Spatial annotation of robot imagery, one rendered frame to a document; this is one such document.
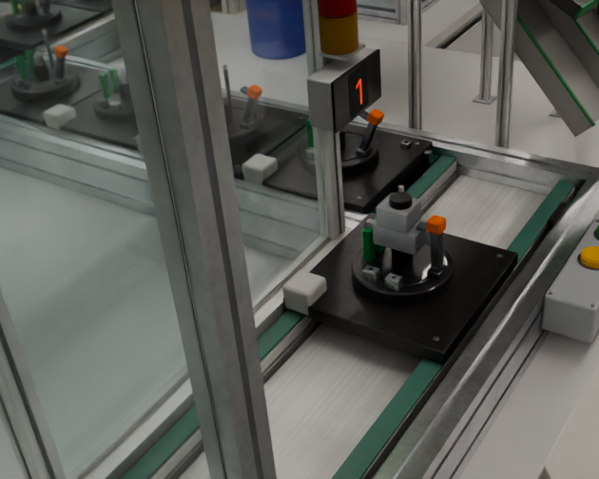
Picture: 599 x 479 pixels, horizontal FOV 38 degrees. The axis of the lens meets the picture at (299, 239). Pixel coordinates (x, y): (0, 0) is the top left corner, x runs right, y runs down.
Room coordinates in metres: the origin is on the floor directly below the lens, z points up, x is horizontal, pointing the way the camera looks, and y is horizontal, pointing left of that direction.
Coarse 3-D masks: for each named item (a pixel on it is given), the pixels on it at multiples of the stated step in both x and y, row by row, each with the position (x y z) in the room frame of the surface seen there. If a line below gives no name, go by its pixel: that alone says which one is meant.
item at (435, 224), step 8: (432, 216) 0.93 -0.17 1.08; (424, 224) 0.94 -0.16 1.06; (432, 224) 0.92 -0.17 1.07; (440, 224) 0.91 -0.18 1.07; (432, 232) 0.92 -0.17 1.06; (440, 232) 0.91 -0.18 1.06; (432, 240) 0.92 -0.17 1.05; (440, 240) 0.92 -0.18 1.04; (432, 248) 0.92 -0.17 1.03; (440, 248) 0.92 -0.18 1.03; (432, 256) 0.92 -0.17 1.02; (440, 256) 0.92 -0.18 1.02; (432, 264) 0.92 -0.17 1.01; (440, 264) 0.92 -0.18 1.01
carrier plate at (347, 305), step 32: (352, 256) 1.01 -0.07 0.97; (480, 256) 0.98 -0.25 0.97; (512, 256) 0.97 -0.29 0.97; (352, 288) 0.94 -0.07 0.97; (480, 288) 0.91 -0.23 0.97; (320, 320) 0.90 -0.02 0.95; (352, 320) 0.87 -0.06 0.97; (384, 320) 0.86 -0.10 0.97; (416, 320) 0.85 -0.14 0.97; (448, 320) 0.85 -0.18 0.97; (416, 352) 0.81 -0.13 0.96; (448, 352) 0.80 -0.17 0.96
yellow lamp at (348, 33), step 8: (320, 16) 1.06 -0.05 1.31; (344, 16) 1.05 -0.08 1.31; (352, 16) 1.05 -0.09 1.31; (320, 24) 1.06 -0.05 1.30; (328, 24) 1.05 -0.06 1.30; (336, 24) 1.05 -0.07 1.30; (344, 24) 1.05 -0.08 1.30; (352, 24) 1.05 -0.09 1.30; (320, 32) 1.06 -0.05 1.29; (328, 32) 1.05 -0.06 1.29; (336, 32) 1.05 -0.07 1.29; (344, 32) 1.05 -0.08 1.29; (352, 32) 1.05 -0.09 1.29; (320, 40) 1.07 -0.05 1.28; (328, 40) 1.05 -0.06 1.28; (336, 40) 1.05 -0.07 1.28; (344, 40) 1.05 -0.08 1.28; (352, 40) 1.05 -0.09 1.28; (320, 48) 1.07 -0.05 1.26; (328, 48) 1.05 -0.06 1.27; (336, 48) 1.05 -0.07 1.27; (344, 48) 1.05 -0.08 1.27; (352, 48) 1.05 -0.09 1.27
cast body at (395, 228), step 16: (400, 192) 0.97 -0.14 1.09; (384, 208) 0.95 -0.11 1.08; (400, 208) 0.94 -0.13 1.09; (416, 208) 0.95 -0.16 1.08; (368, 224) 0.98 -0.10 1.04; (384, 224) 0.95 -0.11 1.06; (400, 224) 0.93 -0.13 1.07; (416, 224) 0.95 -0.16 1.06; (384, 240) 0.95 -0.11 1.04; (400, 240) 0.93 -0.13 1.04; (416, 240) 0.92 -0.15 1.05
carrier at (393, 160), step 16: (352, 128) 1.41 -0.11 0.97; (352, 144) 1.31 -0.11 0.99; (384, 144) 1.34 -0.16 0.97; (416, 144) 1.32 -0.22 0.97; (432, 144) 1.33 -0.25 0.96; (352, 160) 1.26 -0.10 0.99; (368, 160) 1.25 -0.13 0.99; (384, 160) 1.28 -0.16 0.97; (400, 160) 1.28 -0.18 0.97; (416, 160) 1.28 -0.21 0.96; (352, 176) 1.24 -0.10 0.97; (368, 176) 1.23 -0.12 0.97; (384, 176) 1.23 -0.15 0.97; (400, 176) 1.24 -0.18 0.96; (352, 192) 1.19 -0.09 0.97; (368, 192) 1.18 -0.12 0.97; (384, 192) 1.19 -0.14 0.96; (352, 208) 1.15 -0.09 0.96; (368, 208) 1.15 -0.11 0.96
